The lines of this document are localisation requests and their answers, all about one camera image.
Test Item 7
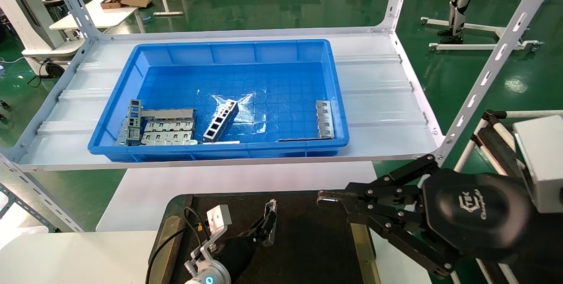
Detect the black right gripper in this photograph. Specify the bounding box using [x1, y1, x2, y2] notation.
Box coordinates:
[318, 154, 534, 281]

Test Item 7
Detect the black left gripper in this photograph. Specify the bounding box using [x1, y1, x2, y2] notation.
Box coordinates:
[219, 208, 278, 283]

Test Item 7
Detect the black container tray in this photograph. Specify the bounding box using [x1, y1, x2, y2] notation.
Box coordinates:
[147, 192, 383, 284]

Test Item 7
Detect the metal channel with square holes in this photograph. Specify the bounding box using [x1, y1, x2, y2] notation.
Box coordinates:
[203, 99, 239, 143]

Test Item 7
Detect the grey metal shelf rack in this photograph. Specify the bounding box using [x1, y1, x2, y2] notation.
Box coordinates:
[0, 0, 563, 233]

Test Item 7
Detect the large blue plastic bin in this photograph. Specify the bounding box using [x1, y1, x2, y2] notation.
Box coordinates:
[87, 39, 350, 163]

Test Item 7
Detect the long grey metal channel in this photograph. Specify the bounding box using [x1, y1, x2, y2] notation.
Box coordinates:
[141, 108, 196, 120]

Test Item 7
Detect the open cardboard box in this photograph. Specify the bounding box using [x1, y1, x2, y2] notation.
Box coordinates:
[100, 0, 153, 10]

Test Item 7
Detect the white work table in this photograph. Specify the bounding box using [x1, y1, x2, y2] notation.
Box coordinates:
[48, 0, 158, 34]

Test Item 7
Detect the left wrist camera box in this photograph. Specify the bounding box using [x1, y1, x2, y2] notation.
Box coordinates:
[206, 204, 233, 236]

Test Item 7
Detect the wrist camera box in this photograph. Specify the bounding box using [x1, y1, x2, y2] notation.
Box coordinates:
[512, 115, 563, 214]
[206, 204, 233, 236]

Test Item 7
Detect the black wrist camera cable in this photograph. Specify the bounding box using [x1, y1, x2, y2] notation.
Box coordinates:
[146, 207, 208, 284]

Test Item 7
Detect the segmented grey metal bracket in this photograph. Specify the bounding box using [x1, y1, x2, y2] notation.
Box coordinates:
[315, 100, 335, 139]

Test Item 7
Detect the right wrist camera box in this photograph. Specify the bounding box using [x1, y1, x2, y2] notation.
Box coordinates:
[512, 115, 563, 214]

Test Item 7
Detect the small grey metal bracket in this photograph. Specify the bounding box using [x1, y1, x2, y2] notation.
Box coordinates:
[115, 118, 129, 146]

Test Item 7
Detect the dark perforated metal bracket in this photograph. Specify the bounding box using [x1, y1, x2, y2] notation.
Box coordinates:
[127, 99, 144, 144]

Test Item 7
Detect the white wheeled stand frame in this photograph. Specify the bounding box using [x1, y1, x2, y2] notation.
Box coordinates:
[420, 15, 545, 54]

